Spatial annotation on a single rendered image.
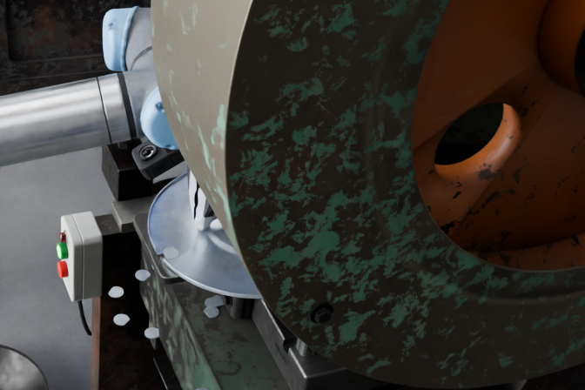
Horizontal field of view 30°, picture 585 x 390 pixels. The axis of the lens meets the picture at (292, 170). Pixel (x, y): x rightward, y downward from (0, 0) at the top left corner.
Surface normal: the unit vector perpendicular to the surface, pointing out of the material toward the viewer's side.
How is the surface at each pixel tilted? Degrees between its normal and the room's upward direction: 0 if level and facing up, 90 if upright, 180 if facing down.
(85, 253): 90
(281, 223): 90
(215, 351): 0
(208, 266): 2
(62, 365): 0
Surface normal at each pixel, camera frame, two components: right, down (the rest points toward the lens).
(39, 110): 0.09, -0.32
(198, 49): -0.91, 0.13
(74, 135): 0.25, 0.53
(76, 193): 0.12, -0.80
